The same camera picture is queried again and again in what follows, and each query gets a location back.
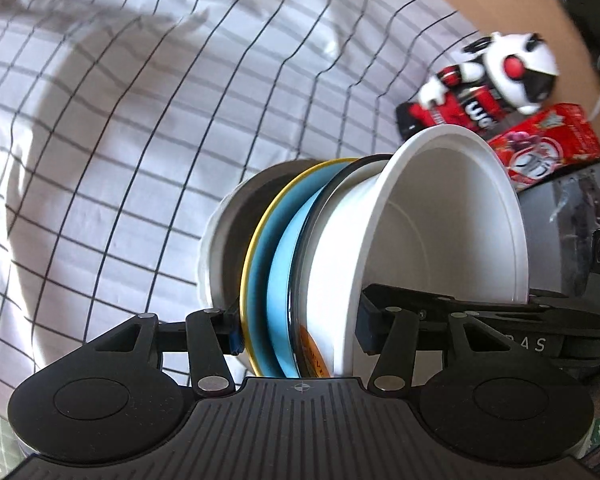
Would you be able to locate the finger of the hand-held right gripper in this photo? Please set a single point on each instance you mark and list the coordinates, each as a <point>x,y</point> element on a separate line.
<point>430,302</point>

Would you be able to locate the red black robot toy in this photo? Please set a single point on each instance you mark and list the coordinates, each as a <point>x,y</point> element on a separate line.
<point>480,95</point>

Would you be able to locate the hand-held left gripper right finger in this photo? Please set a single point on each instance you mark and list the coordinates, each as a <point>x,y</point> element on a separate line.
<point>367,330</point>

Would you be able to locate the white floral bowl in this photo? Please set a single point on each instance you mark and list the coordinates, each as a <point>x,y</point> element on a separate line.
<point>207,260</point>

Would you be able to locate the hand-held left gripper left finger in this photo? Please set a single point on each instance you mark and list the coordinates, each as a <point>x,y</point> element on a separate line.
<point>235,340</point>

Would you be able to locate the yellow-rimmed white bowl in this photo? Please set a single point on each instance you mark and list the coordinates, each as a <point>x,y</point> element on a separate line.
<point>251,360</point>

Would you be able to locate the red cereal bag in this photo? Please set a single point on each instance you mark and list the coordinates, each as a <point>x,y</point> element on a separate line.
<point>545,150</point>

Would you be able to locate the white computer case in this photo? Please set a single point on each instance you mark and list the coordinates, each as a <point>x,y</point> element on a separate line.
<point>560,230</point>

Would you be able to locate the stainless steel bowl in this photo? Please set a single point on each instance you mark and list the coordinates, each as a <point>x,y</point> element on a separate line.
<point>240,240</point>

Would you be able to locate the tall white bowl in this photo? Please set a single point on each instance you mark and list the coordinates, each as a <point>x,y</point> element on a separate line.
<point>430,210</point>

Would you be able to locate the blue bowl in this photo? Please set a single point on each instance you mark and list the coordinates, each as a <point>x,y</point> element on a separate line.
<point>275,310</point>

